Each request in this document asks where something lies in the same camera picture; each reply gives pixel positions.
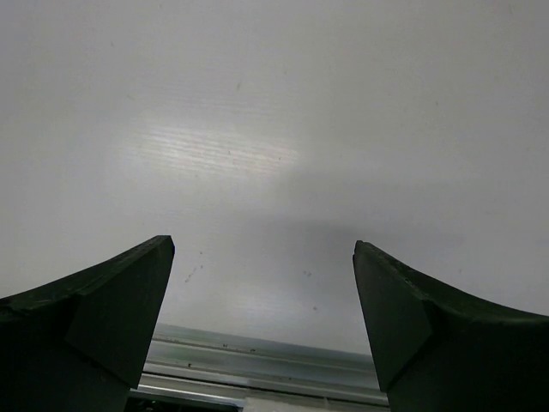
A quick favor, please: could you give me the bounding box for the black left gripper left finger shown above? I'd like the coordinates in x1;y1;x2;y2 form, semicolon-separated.
1;235;175;411

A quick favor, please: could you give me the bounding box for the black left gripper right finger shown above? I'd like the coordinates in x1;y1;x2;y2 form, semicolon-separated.
353;241;548;411

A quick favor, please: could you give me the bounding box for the aluminium table rail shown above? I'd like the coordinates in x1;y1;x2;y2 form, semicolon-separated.
133;324;389;411

